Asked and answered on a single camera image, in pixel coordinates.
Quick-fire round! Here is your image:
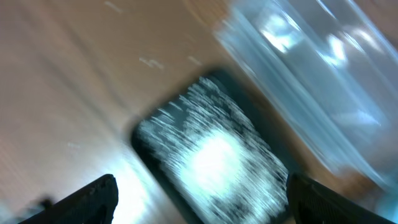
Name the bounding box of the white rice pile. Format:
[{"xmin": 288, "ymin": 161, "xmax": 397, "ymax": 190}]
[{"xmin": 137, "ymin": 78, "xmax": 288, "ymax": 223}]

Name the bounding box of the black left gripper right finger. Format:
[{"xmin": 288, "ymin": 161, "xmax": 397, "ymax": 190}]
[{"xmin": 287, "ymin": 172, "xmax": 394, "ymax": 224}]

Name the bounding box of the clear plastic bin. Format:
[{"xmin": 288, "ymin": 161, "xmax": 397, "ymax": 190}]
[{"xmin": 217, "ymin": 0, "xmax": 397, "ymax": 191}]

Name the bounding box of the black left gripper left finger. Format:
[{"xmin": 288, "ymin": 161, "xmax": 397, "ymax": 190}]
[{"xmin": 17, "ymin": 174, "xmax": 119, "ymax": 224}]

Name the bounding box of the black tray bin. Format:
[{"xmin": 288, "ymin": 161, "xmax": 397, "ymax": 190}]
[{"xmin": 130, "ymin": 68, "xmax": 299, "ymax": 223}]

